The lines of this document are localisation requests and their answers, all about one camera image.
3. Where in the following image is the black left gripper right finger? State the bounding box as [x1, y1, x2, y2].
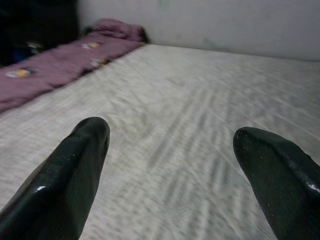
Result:
[232, 126, 320, 240]

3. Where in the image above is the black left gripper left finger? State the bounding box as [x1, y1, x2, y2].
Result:
[0, 116, 111, 240]

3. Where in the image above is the pink cartoon print blanket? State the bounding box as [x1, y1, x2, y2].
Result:
[0, 17, 148, 113]

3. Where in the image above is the white quilted mattress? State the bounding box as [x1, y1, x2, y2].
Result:
[0, 44, 320, 240]

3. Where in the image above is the dark clothes heap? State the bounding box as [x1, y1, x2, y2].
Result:
[0, 0, 81, 67]

